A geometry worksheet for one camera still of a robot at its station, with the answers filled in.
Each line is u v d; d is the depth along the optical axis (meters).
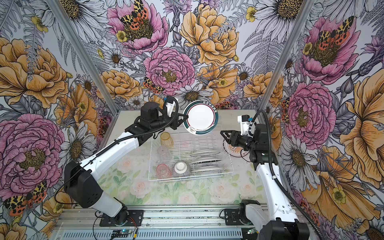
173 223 0.73
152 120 0.61
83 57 0.89
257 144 0.57
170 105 0.66
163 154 0.86
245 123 0.67
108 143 1.05
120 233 0.71
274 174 0.47
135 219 0.74
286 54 0.89
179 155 0.95
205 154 0.91
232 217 0.74
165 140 0.94
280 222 0.39
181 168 0.83
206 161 0.80
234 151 0.99
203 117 0.75
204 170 0.73
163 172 0.86
